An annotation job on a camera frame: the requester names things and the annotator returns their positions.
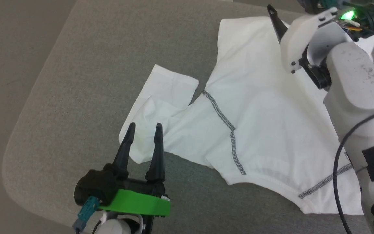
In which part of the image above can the white t-shirt grey stitching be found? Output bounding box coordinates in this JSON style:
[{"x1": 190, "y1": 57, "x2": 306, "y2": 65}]
[{"x1": 119, "y1": 16, "x2": 374, "y2": 215}]

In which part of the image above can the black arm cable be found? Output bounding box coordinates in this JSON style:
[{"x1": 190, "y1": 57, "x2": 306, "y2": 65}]
[
  {"x1": 72, "y1": 196, "x2": 100, "y2": 234},
  {"x1": 332, "y1": 107, "x2": 374, "y2": 234}
]

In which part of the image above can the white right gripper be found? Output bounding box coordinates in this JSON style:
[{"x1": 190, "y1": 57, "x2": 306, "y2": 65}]
[{"x1": 267, "y1": 3, "x2": 374, "y2": 75}]

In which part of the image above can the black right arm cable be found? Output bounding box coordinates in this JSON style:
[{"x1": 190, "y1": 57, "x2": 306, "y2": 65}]
[{"x1": 332, "y1": 107, "x2": 374, "y2": 234}]

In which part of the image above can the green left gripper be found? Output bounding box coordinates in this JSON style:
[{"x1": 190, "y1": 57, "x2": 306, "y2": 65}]
[{"x1": 97, "y1": 122, "x2": 172, "y2": 217}]

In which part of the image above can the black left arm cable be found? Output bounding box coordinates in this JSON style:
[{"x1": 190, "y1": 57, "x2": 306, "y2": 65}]
[{"x1": 72, "y1": 196, "x2": 100, "y2": 234}]

